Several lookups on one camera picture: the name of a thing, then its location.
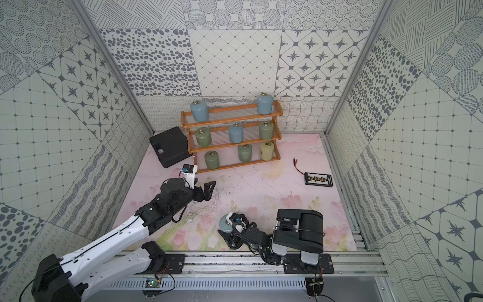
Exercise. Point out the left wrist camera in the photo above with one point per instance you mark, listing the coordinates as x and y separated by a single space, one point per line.
188 172

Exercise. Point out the black plastic case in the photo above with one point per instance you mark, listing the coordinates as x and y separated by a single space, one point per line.
170 146

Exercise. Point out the green canister middle left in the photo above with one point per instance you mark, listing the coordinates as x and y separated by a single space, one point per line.
203 137

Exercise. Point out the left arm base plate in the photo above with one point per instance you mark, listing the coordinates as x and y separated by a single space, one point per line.
171 263

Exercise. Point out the green canister bottom centre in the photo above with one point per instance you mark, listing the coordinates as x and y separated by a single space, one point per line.
245 152

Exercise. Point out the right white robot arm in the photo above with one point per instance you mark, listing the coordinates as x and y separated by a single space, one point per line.
300 230

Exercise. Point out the pale yellow canister bottom right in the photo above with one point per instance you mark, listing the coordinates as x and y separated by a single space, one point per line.
266 151

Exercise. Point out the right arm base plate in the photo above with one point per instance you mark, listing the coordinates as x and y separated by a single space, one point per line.
293 264

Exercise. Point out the green canister bottom left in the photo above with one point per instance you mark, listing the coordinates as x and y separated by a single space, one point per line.
212 160

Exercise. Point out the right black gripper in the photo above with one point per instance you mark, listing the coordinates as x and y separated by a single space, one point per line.
233 238

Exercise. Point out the blue canister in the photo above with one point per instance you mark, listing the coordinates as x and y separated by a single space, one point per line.
265 104
226 223
236 133
200 111

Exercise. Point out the aluminium mounting rail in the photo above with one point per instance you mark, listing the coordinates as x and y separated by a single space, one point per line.
359 263

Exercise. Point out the green canister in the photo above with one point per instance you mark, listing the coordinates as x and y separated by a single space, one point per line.
245 152
203 137
212 160
266 129

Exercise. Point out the black terminal board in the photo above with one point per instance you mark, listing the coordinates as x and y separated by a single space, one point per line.
315 179

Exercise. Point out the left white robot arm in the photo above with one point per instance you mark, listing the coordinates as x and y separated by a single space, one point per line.
78 275

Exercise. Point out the floral pink table mat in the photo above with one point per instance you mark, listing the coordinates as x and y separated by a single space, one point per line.
259 191

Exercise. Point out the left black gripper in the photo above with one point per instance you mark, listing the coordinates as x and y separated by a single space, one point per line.
200 192

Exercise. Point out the wooden three-tier shelf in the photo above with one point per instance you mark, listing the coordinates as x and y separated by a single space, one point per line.
219 121

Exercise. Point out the green canister middle right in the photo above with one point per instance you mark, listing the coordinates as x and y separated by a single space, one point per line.
266 129

